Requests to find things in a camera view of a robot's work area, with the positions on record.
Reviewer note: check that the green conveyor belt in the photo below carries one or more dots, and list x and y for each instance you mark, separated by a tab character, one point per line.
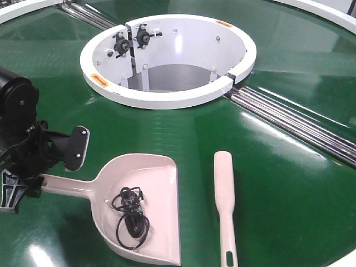
295	204

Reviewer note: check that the right black bearing mount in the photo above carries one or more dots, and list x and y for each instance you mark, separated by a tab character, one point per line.
143	36

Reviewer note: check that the right steel conveyor rollers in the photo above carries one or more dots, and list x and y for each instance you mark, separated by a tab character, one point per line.
294	122

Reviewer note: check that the steel conveyor rollers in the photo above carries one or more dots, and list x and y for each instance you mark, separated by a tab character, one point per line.
87	15
294	122

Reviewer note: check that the white outer rim left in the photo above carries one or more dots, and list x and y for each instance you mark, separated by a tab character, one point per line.
18	9

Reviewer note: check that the white outer rim right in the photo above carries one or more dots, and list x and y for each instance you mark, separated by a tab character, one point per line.
326	12

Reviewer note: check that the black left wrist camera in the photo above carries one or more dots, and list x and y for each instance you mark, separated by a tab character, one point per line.
71	149

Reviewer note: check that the black bearing mount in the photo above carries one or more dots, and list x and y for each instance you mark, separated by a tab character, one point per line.
143	36
122	45

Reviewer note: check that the left black bearing mount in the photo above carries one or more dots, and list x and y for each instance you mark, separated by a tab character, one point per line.
122	45

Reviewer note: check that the white rim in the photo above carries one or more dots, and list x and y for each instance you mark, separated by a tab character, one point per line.
326	12
18	9

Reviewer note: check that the orange rear warning sticker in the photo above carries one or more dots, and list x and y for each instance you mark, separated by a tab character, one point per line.
223	23

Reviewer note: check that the left steel conveyor rollers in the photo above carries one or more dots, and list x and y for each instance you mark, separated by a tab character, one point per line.
87	15

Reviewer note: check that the pink plastic dustpan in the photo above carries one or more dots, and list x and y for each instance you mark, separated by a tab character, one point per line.
153	175

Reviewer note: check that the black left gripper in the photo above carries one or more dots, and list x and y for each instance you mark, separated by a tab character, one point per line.
22	166

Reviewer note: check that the pink plastic broom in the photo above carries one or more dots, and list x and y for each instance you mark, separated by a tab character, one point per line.
225	202

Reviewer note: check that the orange arrow warning sticker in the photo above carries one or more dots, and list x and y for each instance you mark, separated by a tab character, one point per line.
100	80

